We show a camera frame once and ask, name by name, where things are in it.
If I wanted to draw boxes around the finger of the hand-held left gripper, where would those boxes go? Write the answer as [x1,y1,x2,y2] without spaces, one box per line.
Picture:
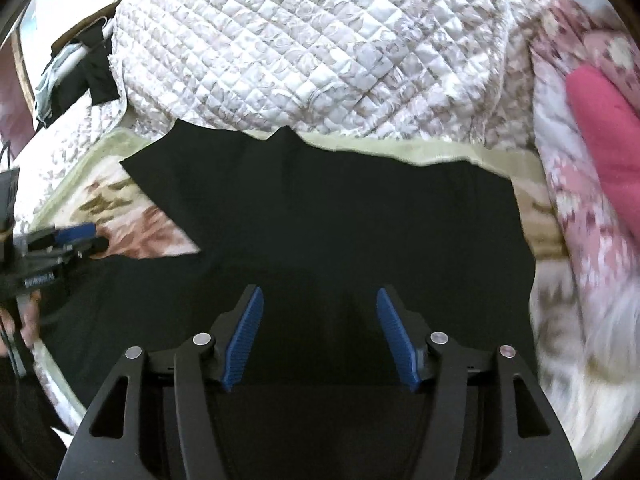
[30,239,110,267]
[25,222,98,248]

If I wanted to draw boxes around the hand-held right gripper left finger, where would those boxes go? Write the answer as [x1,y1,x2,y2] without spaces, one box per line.
[57,284,265,480]

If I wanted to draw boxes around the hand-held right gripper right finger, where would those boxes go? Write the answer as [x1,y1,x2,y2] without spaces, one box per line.
[376,287,583,480]

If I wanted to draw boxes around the black pants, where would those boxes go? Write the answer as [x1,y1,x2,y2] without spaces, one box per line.
[35,126,538,480]

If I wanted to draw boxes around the person's left hand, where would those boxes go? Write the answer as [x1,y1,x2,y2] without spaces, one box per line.
[0,290,43,358]

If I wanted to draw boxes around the floral plush blanket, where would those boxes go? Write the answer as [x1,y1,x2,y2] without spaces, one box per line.
[15,127,631,466]

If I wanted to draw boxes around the light blue cloth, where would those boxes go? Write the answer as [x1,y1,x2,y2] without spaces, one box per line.
[34,45,81,128]

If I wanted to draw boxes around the dark clothing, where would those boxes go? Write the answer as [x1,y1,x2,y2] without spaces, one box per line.
[50,22,121,111]

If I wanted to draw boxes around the wooden headboard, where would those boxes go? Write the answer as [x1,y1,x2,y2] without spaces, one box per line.
[50,2,121,53]

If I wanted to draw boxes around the pink floral comforter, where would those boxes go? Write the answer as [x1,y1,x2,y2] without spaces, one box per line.
[530,0,640,301]

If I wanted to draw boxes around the magenta cloth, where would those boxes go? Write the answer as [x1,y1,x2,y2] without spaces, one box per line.
[565,30,640,226]

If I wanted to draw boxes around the white quilted bedspread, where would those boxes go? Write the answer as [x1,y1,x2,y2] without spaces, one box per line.
[15,0,601,186]

